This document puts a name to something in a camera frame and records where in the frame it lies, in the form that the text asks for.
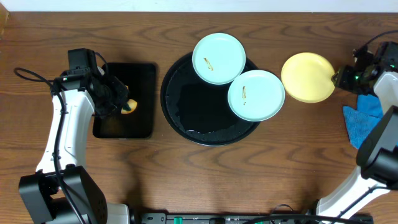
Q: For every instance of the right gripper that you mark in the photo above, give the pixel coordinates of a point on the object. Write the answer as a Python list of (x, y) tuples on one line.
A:
[(341, 81)]

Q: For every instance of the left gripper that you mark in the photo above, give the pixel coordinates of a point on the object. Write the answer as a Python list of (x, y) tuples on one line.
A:
[(119, 94)]

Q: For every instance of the green yellow sponge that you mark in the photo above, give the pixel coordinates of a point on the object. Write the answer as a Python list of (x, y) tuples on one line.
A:
[(128, 105)]

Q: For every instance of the yellow plate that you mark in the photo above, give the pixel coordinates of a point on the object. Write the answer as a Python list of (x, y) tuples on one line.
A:
[(307, 77)]

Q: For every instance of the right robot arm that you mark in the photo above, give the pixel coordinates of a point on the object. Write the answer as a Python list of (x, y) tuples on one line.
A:
[(376, 171)]

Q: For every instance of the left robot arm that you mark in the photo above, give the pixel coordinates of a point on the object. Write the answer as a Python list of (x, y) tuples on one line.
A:
[(61, 190)]

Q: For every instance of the black rectangular tray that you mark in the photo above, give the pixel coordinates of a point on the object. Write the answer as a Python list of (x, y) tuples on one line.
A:
[(140, 78)]

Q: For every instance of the black round tray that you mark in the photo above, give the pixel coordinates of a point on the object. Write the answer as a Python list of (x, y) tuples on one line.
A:
[(199, 111)]

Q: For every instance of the blue cloth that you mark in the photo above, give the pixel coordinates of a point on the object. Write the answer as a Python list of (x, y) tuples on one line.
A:
[(361, 121)]

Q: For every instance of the light blue plate right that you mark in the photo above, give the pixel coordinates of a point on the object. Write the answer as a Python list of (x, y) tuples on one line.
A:
[(256, 95)]

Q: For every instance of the light blue plate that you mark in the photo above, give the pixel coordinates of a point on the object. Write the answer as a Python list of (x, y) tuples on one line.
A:
[(218, 58), (256, 95)]

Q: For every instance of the light blue plate top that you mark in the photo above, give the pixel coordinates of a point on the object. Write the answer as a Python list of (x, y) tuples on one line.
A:
[(218, 58)]

